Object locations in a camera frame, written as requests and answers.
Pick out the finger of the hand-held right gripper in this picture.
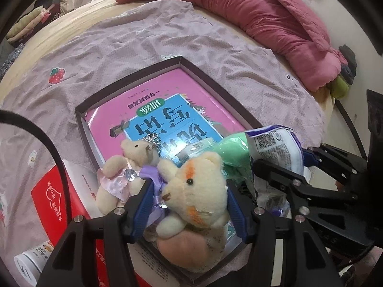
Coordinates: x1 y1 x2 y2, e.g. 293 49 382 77
253 158 360 225
302 143 368 174

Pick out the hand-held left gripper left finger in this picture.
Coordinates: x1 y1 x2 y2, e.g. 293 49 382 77
36 179 156 287

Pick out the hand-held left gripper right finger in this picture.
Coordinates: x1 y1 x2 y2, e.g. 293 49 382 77
226 179 344 287

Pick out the silver purple packet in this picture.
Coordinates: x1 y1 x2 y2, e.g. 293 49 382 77
244 126 313 216

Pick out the light green tissue pack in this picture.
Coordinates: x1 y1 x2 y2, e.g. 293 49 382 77
217 132 255 183

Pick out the cream floral scrunchie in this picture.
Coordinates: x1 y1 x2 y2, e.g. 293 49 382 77
191 227 228 273

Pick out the yellow plush bear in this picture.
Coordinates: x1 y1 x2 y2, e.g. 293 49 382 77
156 152 229 246

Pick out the peach makeup sponge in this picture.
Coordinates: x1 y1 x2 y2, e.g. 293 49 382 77
157 230 210 271

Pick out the teddy bear with pink dress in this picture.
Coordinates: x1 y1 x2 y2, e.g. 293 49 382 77
95 134 177 225

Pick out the dark shallow tray box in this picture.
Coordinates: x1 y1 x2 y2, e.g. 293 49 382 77
74 55 265 286

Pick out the yellow-green cushion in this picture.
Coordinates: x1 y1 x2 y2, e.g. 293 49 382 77
326 76 350 99

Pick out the dark clothes pile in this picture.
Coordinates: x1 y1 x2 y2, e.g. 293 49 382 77
338 44 358 86

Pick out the red tissue box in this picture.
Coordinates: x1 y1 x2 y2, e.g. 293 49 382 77
31 160 144 287

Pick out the white jar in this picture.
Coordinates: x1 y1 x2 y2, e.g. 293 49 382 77
13 239 56 280

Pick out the pink book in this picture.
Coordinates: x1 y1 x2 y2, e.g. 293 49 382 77
85 67 252 168

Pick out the pink duvet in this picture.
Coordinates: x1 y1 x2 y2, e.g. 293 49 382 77
114 0 349 93

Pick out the lilac strawberry printed blanket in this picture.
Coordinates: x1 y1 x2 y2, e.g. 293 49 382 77
0 0 330 276

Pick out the dark patterned cloth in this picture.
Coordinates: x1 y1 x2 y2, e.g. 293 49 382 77
0 43 26 72

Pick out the beige bed sheet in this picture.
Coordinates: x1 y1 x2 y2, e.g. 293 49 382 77
0 0 144 81

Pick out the stack of folded clothes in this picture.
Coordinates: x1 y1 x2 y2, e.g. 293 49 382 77
5 4 57 44

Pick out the black cable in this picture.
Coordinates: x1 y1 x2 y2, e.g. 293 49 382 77
0 110 74 225

